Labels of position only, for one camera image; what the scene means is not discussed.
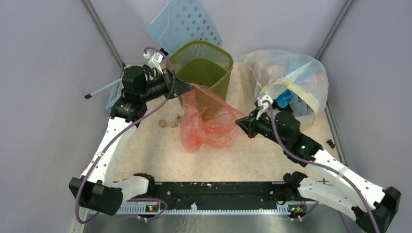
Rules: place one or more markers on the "large wooden cube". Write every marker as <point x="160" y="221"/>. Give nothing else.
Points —
<point x="162" y="123"/>

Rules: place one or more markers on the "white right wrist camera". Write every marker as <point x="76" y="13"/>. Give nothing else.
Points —
<point x="264" y="101"/>

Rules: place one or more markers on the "small black clip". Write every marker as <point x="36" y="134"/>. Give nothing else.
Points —
<point x="331" y="143"/>

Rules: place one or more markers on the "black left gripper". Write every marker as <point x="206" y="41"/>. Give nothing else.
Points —
<point x="173" y="87"/>

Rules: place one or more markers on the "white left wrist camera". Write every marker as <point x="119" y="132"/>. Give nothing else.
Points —
<point x="154" y="60"/>

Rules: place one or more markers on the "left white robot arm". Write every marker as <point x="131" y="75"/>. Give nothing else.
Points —
<point x="144" y="91"/>

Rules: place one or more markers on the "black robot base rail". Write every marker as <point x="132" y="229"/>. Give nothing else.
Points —
<point x="224" y="196"/>

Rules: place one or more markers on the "wooden cube letter M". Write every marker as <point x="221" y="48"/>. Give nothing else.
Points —
<point x="178" y="119"/>

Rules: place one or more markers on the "white slotted cable duct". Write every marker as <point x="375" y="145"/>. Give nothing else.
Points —
<point x="143" y="209"/>

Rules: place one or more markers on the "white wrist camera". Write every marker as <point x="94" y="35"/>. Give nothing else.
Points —
<point x="154" y="60"/>
<point x="264" y="101"/>

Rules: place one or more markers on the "large clear plastic bag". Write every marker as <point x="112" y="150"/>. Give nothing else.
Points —
<point x="274" y="71"/>

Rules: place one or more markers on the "red plastic trash bag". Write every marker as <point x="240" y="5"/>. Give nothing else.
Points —
<point x="206" y="125"/>

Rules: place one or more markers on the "blue perforated board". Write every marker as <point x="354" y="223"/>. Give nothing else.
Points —
<point x="180" y="22"/>

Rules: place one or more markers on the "green ribbed trash bin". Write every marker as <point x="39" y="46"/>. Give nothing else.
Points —
<point x="208" y="67"/>

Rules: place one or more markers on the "plain small wooden cube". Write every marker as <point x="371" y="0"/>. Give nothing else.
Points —
<point x="173" y="124"/>

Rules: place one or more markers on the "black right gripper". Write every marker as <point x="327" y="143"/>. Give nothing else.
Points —
<point x="245" y="124"/>

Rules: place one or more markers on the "blue crumpled bag inside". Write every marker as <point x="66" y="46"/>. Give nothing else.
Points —
<point x="291" y="102"/>

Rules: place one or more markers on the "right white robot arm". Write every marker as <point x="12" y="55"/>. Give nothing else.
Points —
<point x="371" y="206"/>

